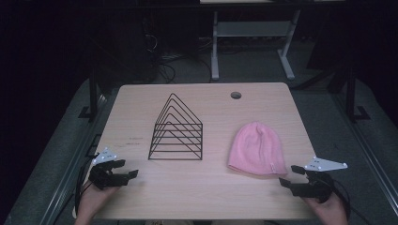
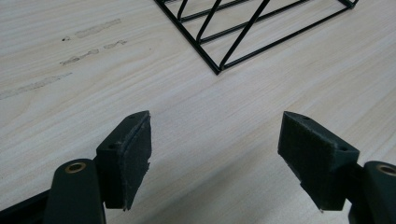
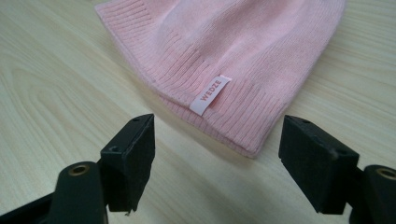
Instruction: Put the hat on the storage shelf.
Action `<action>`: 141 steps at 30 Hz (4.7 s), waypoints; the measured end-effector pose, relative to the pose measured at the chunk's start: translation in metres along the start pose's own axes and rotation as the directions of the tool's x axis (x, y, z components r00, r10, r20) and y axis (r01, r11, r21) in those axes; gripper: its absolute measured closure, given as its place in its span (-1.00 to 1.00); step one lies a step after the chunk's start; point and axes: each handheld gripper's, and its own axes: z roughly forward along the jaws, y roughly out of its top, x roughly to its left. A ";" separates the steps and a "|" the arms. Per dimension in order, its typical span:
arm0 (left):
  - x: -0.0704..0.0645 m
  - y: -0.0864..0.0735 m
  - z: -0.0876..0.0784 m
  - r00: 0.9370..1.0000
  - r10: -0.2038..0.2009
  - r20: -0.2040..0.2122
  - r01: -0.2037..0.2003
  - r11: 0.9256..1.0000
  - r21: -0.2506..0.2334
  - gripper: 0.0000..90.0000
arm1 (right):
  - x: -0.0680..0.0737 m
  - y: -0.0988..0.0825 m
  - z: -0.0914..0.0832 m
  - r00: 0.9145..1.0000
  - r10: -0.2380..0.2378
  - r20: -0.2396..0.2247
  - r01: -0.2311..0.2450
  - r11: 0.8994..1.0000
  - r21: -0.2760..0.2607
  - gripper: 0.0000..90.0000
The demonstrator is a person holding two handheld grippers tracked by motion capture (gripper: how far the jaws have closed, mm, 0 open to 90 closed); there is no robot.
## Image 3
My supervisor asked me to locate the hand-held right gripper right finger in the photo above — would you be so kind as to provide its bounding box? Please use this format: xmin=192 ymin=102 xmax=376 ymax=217
xmin=277 ymin=114 xmax=361 ymax=216

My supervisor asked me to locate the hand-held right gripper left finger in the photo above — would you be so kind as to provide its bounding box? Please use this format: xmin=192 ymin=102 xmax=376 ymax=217
xmin=99 ymin=113 xmax=156 ymax=215

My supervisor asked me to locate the pink knitted beanie hat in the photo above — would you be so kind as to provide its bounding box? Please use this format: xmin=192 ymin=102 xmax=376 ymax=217
xmin=94 ymin=0 xmax=347 ymax=159

